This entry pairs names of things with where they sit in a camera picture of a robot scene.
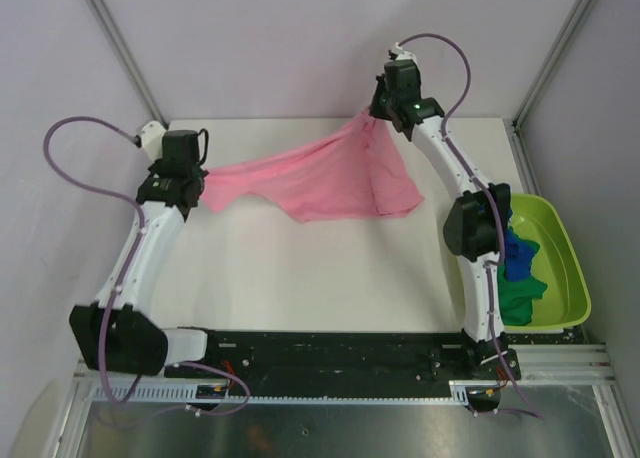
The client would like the pink t shirt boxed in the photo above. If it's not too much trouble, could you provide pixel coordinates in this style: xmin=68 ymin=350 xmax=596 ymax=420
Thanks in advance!
xmin=201 ymin=111 xmax=424 ymax=223

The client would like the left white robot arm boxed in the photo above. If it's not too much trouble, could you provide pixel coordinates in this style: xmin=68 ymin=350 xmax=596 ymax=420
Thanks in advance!
xmin=69 ymin=128 xmax=221 ymax=378

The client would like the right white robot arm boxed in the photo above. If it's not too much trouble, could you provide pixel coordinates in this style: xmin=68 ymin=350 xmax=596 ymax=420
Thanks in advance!
xmin=370 ymin=56 xmax=511 ymax=379

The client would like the blue t shirt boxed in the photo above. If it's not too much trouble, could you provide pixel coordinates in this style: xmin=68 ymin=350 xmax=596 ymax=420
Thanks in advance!
xmin=504 ymin=226 xmax=540 ymax=282

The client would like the green t shirt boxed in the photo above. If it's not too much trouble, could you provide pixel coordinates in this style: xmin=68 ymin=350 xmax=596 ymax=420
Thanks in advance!
xmin=497 ymin=266 xmax=548 ymax=326

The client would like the lime green plastic basin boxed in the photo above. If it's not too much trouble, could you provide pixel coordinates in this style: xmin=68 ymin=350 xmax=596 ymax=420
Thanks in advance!
xmin=503 ymin=194 xmax=591 ymax=333

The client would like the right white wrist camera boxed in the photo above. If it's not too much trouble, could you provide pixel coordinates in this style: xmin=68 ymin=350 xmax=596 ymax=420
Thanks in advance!
xmin=388 ymin=42 xmax=417 ymax=63

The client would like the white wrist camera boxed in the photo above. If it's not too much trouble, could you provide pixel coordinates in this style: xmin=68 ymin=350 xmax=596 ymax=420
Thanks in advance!
xmin=134 ymin=121 xmax=167 ymax=162
xmin=388 ymin=42 xmax=417 ymax=63

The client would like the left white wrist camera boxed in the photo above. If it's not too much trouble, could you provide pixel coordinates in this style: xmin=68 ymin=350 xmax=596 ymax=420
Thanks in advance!
xmin=134 ymin=121 xmax=167 ymax=162

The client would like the left aluminium frame post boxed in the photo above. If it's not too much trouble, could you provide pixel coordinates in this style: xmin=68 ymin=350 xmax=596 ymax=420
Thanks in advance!
xmin=85 ymin=0 xmax=168 ymax=125

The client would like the aluminium frame post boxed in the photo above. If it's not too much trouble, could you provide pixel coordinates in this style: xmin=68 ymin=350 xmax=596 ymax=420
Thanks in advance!
xmin=85 ymin=0 xmax=168 ymax=125
xmin=512 ymin=0 xmax=598 ymax=133

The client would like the grey slotted cable duct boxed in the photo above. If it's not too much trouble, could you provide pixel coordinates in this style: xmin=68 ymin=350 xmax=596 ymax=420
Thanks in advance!
xmin=89 ymin=380 xmax=501 ymax=404

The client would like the right aluminium frame post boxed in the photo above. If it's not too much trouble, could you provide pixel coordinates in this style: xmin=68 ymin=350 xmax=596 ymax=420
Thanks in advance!
xmin=512 ymin=0 xmax=598 ymax=133

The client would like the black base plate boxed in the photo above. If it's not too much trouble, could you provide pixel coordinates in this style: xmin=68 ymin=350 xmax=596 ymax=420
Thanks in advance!
xmin=164 ymin=331 xmax=521 ymax=391

